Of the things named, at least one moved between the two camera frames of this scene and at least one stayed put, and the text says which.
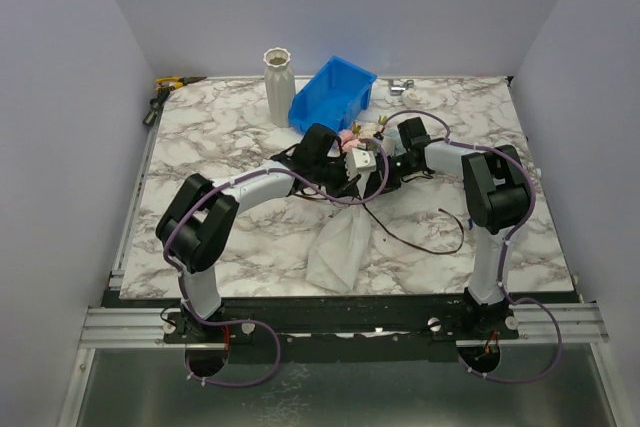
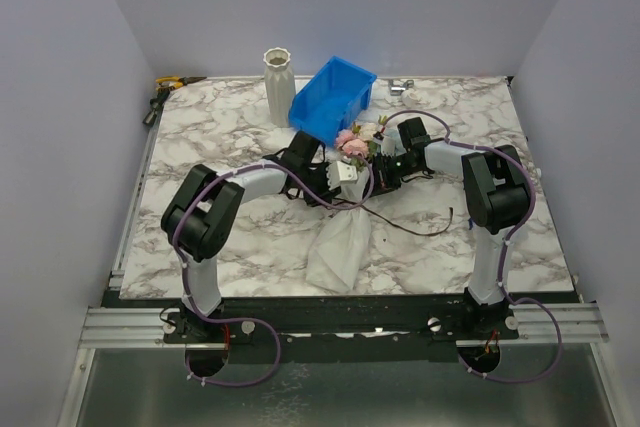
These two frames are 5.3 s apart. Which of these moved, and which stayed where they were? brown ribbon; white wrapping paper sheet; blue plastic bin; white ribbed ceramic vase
Moved: brown ribbon
Stayed: blue plastic bin; white wrapping paper sheet; white ribbed ceramic vase
